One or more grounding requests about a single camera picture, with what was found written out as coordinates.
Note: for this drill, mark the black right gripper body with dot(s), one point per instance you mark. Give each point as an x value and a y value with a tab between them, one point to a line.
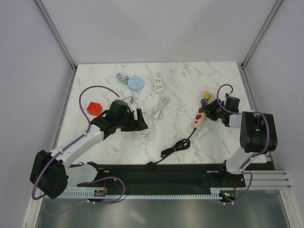
219	110

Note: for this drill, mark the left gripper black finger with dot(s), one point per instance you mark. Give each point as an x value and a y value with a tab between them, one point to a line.
140	125
139	114

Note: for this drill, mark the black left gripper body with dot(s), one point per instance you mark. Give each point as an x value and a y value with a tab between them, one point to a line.
126	123

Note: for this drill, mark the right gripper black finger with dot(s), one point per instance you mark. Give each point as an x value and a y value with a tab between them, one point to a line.
211	106
212	115

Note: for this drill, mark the beige red power strip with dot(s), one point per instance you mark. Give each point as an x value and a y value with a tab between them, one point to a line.
201	116

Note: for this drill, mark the white adapter plug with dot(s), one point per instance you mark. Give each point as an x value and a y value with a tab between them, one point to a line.
142	135

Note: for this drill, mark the grey plug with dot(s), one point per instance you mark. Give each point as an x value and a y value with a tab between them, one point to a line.
204	102

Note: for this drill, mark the yellow plug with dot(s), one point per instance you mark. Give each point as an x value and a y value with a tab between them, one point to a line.
206	95

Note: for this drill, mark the red socket cube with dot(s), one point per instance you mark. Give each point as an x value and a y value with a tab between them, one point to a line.
94	109

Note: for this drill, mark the black plug with cable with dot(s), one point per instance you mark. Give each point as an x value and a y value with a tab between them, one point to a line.
180	145

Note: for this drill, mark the white power strip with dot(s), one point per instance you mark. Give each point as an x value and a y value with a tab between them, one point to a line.
158	83

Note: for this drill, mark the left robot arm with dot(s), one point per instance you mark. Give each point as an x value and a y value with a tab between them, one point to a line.
52	171

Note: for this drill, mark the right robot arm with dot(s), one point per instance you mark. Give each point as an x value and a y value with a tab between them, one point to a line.
257	132

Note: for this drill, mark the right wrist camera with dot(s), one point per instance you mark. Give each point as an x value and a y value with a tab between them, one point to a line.
228	94

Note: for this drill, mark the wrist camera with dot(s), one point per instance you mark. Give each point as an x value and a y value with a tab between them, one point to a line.
129	100
228	94

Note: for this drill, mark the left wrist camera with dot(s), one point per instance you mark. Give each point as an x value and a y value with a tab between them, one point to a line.
129	100

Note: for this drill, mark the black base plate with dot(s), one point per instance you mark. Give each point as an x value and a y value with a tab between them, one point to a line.
170	178

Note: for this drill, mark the white slotted cable duct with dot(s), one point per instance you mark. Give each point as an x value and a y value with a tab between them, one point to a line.
101	193

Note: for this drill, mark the aluminium front rail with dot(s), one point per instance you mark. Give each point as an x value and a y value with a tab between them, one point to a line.
256	179

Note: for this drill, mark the right aluminium frame post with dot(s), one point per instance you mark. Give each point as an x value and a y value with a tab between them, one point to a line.
262	31

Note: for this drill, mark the aluminium frame post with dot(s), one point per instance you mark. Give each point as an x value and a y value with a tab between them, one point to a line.
262	31
49	22

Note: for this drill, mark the left aluminium frame post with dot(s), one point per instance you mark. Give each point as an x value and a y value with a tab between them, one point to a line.
49	22

